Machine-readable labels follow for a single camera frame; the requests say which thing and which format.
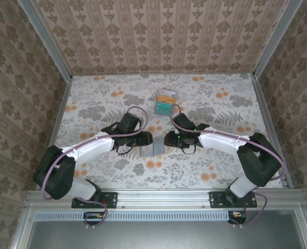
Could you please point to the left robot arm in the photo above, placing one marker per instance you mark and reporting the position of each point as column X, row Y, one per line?
column 91, row 147

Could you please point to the aluminium side rail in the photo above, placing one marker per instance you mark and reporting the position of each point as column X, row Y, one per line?
column 62, row 122
column 271, row 129

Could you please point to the orange credit card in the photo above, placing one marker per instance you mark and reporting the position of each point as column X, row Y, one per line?
column 165, row 99

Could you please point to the aluminium cross beam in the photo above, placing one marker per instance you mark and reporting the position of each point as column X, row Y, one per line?
column 163, row 198

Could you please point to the aluminium frame post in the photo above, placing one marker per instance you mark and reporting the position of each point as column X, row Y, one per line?
column 46, row 39
column 274, row 39

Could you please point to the black connector box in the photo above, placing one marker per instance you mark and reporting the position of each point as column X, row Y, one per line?
column 237, row 217
column 94, row 218

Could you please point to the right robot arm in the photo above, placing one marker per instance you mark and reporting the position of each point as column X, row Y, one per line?
column 218, row 140

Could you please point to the grey metal panel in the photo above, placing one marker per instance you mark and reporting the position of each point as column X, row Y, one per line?
column 163, row 236

